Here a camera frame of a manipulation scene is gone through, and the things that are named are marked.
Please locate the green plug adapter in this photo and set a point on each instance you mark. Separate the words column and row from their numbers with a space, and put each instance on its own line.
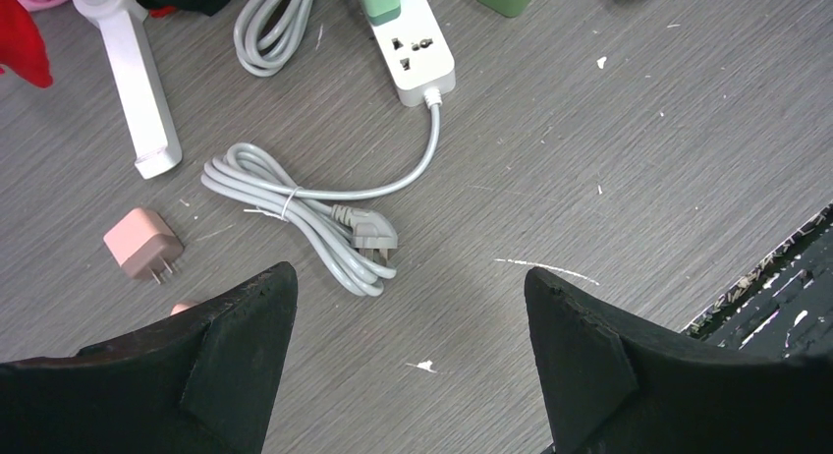
column 379, row 12

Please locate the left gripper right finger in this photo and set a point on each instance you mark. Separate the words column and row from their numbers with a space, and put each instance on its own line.
column 614, row 382

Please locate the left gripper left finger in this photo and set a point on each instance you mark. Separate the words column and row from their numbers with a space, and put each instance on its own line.
column 203, row 380

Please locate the white clothes rack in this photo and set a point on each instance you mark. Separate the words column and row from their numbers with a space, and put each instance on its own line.
column 137, row 80

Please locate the pink plug adapter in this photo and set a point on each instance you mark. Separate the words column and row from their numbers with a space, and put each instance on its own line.
column 183, row 306
column 143, row 245

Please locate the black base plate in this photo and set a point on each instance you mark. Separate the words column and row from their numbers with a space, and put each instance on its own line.
column 782, row 308

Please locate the white power strip upright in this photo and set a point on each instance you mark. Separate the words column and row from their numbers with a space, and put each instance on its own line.
column 417, row 55

